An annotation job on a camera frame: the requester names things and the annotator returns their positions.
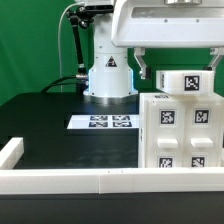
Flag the white cable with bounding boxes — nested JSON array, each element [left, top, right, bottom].
[[57, 2, 84, 94]]

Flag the white cabinet body box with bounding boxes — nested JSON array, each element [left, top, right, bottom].
[[138, 93, 224, 168]]

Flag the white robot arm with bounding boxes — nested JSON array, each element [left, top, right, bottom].
[[76, 0, 224, 103]]

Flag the white base marker plate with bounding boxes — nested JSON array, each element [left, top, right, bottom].
[[67, 114, 139, 130]]

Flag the white cabinet top block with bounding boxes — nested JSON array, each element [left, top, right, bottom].
[[156, 70, 215, 95]]

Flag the black cables at base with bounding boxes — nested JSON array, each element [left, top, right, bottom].
[[40, 75, 90, 94]]

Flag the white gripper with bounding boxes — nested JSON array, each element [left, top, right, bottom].
[[111, 0, 224, 79]]

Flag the white U-shaped obstacle fence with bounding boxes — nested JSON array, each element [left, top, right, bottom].
[[0, 137, 224, 195]]

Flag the white cabinet door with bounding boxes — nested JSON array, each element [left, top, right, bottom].
[[183, 98, 223, 168], [146, 100, 185, 168]]

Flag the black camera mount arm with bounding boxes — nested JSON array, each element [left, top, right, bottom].
[[66, 4, 114, 79]]

